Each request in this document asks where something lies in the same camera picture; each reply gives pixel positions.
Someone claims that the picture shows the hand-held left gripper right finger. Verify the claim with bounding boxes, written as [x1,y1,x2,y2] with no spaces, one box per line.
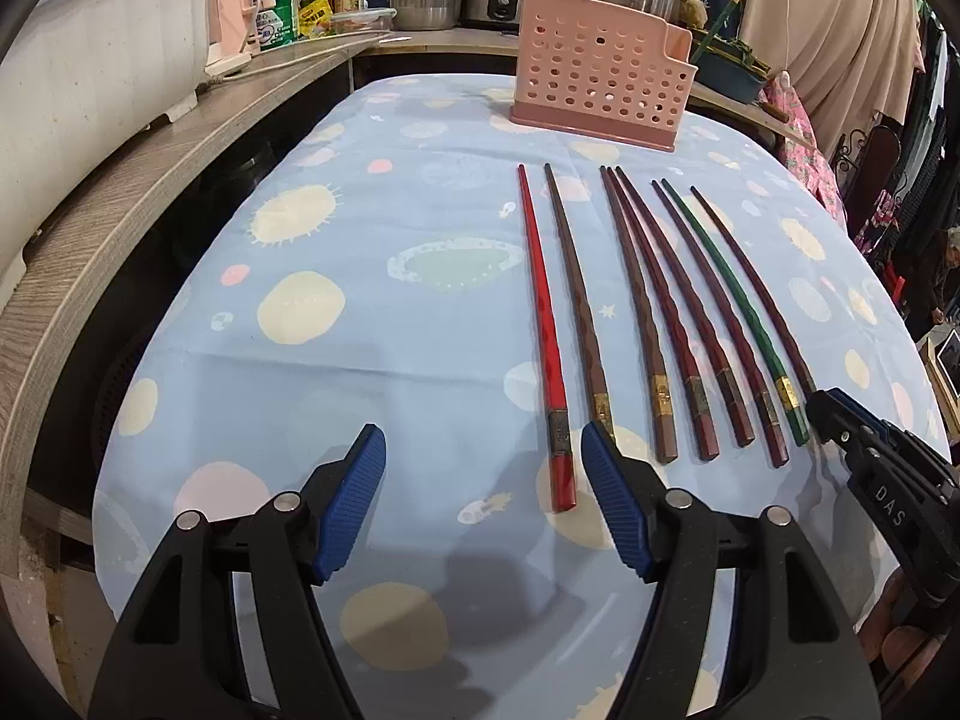
[582,421,878,720]

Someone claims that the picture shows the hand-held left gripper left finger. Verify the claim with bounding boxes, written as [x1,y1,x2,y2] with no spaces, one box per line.
[88,424,387,720]

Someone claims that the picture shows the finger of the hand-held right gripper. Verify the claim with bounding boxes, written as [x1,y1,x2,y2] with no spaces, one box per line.
[874,424,959,479]
[806,388,880,467]

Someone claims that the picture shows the dark red chopstick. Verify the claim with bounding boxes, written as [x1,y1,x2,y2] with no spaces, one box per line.
[607,167,721,461]
[651,180,790,467]
[615,167,755,448]

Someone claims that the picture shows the green chopstick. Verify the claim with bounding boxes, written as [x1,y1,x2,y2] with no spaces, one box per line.
[661,178,809,446]

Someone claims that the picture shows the dark brown chopstick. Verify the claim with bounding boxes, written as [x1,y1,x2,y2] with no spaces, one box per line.
[690,187,818,398]

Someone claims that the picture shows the brown chopstick gold band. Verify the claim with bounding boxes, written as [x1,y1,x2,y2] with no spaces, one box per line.
[599,166,680,464]
[543,163,617,445]

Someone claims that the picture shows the pink perforated utensil holder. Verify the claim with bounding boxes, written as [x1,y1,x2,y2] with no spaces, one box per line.
[510,0,700,152]

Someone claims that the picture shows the blue printed tablecloth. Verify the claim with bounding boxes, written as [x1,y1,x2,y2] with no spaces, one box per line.
[90,73,947,720]

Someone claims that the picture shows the hanging clothes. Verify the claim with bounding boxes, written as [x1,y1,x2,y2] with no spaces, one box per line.
[844,0,960,331]

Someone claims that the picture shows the pink pineapple print cloth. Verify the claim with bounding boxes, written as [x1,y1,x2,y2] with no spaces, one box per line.
[757,69,850,230]

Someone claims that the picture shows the blue plastic basin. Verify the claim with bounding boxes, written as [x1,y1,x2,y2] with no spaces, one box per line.
[688,45,771,106]

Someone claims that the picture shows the beige curtain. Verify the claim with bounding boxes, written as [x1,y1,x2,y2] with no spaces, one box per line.
[737,0,925,160]

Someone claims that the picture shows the clear food container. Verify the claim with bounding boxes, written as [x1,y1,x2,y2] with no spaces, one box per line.
[328,7,397,35]

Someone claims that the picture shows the yellow packet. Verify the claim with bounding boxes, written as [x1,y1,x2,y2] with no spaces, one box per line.
[298,0,335,40]

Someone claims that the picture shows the green plastic bottle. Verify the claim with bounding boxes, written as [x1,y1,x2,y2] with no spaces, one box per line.
[257,0,302,53]

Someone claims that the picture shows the small steel pot with lid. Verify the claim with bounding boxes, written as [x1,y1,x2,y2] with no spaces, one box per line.
[387,0,465,32]

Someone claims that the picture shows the pink kettle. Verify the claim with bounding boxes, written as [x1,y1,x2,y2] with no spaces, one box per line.
[208,0,274,67]

